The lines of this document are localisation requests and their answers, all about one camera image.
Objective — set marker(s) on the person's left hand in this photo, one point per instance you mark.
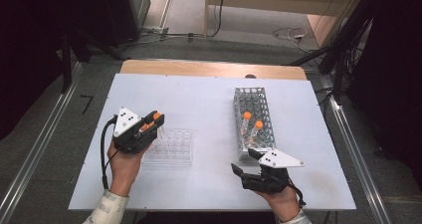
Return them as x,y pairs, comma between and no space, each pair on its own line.
126,171

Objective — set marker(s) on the black cabinet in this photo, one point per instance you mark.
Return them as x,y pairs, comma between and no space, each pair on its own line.
126,11

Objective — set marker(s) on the person's right hand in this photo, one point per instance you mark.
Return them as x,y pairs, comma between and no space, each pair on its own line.
282,204

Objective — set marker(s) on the aluminium floor rail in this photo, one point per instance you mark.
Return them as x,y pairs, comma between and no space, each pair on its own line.
40,144
351,141

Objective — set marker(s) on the clear plastic tube rack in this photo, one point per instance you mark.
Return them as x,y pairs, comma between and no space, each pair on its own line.
175,147

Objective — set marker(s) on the black metal stand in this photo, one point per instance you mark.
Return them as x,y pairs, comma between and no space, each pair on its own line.
66,64

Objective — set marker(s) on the white board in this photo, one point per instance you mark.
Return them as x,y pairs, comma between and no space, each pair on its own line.
205,94

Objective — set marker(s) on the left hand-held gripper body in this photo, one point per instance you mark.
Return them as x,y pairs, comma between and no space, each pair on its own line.
129,141

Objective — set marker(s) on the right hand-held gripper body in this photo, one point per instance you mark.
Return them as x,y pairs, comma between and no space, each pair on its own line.
262,180

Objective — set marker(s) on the metal test tube rack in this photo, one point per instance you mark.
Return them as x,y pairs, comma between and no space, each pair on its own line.
253,101

